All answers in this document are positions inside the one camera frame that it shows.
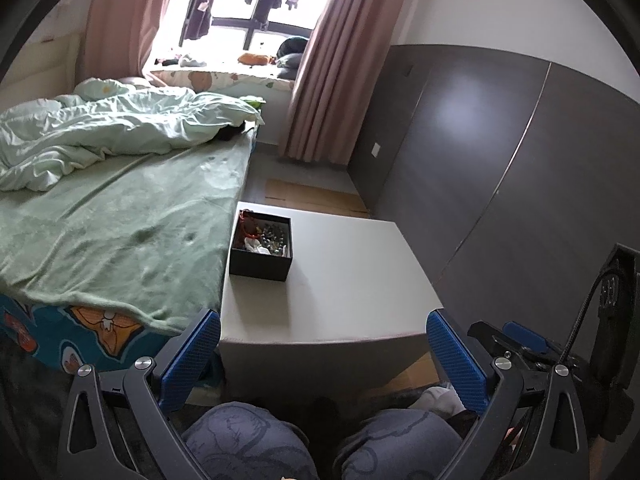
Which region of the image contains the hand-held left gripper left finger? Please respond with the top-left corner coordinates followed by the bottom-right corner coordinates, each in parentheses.
top-left (56, 308), bottom-right (222, 480)

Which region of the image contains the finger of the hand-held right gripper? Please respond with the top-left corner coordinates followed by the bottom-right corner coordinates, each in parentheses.
top-left (501, 321), bottom-right (576, 366)
top-left (467, 321), bottom-right (508, 358)

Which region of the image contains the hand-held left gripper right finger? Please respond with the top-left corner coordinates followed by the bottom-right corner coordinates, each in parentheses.
top-left (425, 308), bottom-right (591, 480)

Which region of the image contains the black jewelry box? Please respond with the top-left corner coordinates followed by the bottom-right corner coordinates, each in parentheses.
top-left (228, 208), bottom-right (293, 282)

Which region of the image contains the white tissue paper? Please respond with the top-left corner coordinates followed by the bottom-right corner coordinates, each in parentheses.
top-left (243, 238), bottom-right (292, 260)

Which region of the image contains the red string bracelet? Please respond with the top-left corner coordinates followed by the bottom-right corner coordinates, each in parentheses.
top-left (238, 211), bottom-right (262, 248)

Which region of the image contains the grey bead bracelet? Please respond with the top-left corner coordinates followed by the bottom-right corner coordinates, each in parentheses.
top-left (259, 221), bottom-right (290, 257)

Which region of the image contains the white sock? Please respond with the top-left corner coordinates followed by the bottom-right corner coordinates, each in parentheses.
top-left (412, 387), bottom-right (466, 416)

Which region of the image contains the person's right leg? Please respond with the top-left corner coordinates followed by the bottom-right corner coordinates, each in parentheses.
top-left (332, 407), bottom-right (476, 480)

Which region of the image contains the person's leg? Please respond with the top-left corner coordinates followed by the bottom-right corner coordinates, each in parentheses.
top-left (181, 402), bottom-right (321, 480)
top-left (332, 407), bottom-right (476, 480)

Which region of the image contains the person's left leg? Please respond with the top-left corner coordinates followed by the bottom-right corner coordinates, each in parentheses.
top-left (181, 402), bottom-right (321, 480)

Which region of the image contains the green blanket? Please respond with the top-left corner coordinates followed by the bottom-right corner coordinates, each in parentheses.
top-left (0, 130), bottom-right (256, 336)

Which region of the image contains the white side table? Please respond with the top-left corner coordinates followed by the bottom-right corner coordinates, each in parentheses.
top-left (218, 201), bottom-right (445, 401)

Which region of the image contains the teal printed bed sheet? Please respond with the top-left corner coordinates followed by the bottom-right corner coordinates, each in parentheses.
top-left (0, 292), bottom-right (201, 376)

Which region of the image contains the dark grey wardrobe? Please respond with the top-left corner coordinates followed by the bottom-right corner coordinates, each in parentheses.
top-left (347, 44), bottom-right (640, 341)

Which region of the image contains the brown cardboard sheet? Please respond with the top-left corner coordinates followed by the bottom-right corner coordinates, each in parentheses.
top-left (265, 178), bottom-right (371, 218)

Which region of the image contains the light green duvet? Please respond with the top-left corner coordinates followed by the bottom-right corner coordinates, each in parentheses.
top-left (0, 77), bottom-right (265, 192)

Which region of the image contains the printed window seat cushion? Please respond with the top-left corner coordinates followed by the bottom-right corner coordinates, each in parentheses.
top-left (150, 67), bottom-right (296, 93)

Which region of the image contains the pink curtain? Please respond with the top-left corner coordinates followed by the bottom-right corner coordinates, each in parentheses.
top-left (82, 0), bottom-right (176, 81)
top-left (277, 0), bottom-right (426, 165)

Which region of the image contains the dark grey cushion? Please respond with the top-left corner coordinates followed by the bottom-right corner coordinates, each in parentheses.
top-left (275, 36), bottom-right (311, 81)

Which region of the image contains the black window railing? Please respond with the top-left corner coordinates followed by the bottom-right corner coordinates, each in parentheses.
top-left (212, 15), bottom-right (313, 52)

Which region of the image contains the hanging purple garment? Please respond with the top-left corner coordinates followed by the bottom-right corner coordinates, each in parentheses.
top-left (181, 0), bottom-right (233, 41)

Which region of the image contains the black braided cable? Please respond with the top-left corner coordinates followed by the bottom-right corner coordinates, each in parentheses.
top-left (560, 265), bottom-right (613, 363)

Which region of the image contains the white bed frame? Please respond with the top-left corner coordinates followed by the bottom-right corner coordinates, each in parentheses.
top-left (0, 30), bottom-right (83, 116)

